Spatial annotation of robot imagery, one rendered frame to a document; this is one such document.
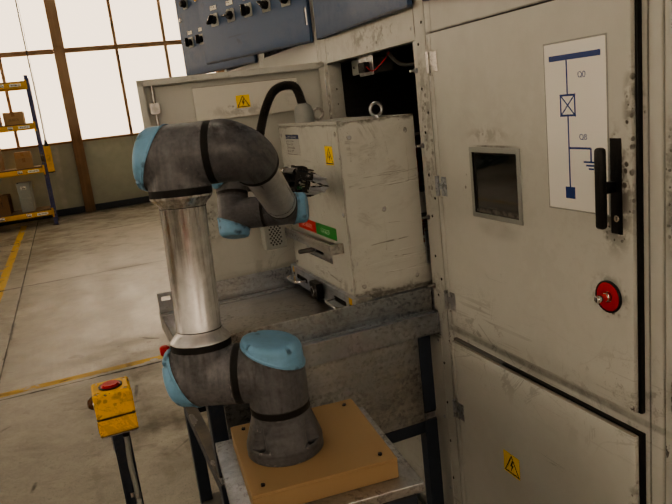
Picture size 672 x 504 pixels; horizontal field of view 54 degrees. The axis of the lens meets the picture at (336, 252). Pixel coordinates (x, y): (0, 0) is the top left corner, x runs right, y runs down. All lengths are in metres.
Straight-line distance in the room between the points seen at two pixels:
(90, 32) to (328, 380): 11.63
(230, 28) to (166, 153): 1.54
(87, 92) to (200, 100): 10.72
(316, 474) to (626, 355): 0.59
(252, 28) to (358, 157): 1.01
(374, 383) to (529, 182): 0.74
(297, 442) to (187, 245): 0.42
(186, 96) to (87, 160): 10.59
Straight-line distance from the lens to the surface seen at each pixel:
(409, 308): 1.83
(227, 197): 1.59
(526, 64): 1.36
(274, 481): 1.26
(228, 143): 1.18
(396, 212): 1.79
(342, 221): 1.76
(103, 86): 12.96
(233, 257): 2.34
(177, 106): 2.28
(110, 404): 1.51
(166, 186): 1.21
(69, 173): 12.84
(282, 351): 1.22
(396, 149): 1.78
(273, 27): 2.51
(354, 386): 1.81
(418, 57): 1.74
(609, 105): 1.21
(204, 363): 1.26
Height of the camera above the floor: 1.44
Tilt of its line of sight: 13 degrees down
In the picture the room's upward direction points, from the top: 7 degrees counter-clockwise
